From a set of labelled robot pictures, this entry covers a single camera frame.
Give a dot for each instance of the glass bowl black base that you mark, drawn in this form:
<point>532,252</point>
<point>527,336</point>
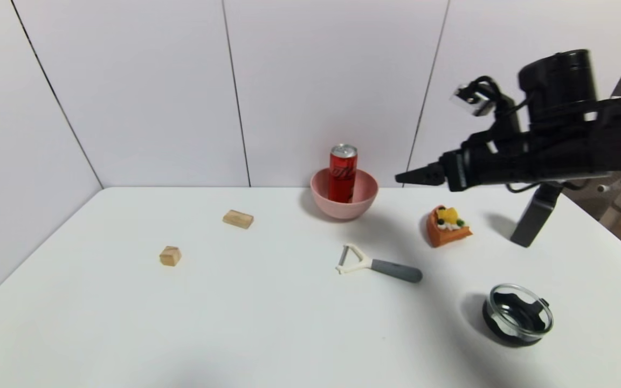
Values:
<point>516,319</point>

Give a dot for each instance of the small wooden cube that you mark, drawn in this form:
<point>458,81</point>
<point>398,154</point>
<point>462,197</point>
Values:
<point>170,256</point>

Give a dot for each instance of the red soda can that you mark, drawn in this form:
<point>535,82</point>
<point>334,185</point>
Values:
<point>343,178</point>

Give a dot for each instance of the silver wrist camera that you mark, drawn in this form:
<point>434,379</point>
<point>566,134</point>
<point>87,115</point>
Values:
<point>472,99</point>

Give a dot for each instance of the toy waffle cake slice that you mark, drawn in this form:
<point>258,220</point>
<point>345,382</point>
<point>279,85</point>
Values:
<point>442,233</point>

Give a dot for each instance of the rectangular wooden block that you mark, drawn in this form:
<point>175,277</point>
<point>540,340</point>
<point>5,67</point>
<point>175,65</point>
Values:
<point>238,219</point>

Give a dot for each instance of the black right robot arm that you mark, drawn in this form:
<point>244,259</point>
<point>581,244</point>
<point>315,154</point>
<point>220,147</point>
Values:
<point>574,134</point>

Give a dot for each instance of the black squeeze bottle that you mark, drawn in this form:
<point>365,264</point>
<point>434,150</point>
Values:
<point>531,218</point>

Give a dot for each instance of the pink bowl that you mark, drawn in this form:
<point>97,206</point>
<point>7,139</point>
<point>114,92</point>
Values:
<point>343,210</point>

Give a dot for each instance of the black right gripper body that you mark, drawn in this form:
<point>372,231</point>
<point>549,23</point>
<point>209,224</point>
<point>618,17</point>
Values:
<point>455,171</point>

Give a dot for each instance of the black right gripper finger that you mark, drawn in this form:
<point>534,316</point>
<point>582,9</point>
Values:
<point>423,175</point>

